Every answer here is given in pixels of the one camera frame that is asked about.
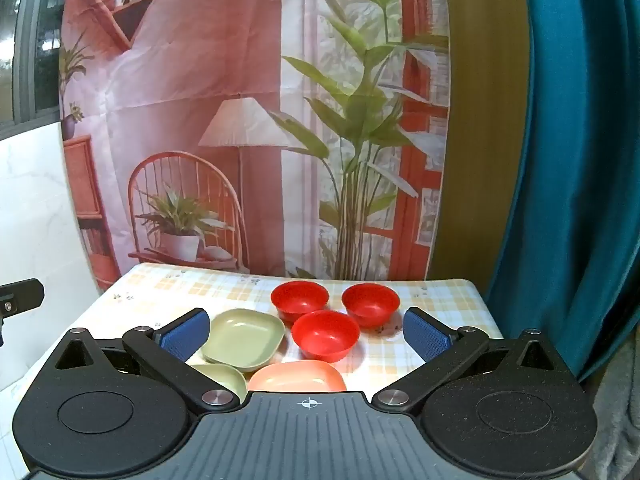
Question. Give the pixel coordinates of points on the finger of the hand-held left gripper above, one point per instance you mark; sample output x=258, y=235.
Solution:
x=22, y=296

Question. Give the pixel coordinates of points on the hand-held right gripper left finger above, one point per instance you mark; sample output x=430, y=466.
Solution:
x=184, y=336

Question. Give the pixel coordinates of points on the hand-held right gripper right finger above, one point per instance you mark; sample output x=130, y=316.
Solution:
x=426, y=339

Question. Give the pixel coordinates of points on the green square plate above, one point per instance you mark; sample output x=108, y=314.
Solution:
x=225, y=379
x=242, y=339

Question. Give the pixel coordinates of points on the red plastic bowl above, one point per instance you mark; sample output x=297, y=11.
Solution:
x=371, y=302
x=299, y=299
x=325, y=335

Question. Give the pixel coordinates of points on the yellow checked floral tablecloth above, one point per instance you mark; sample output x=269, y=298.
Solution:
x=150, y=295

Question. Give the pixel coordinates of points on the white marble board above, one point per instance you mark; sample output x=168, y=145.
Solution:
x=35, y=210

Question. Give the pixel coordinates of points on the grey cloth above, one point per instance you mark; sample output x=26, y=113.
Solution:
x=620, y=410

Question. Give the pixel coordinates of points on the teal curtain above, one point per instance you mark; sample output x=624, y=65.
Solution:
x=575, y=160

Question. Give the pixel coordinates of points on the window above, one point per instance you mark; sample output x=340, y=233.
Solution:
x=30, y=35

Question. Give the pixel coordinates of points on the printed room scene backdrop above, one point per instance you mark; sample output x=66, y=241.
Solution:
x=200, y=60

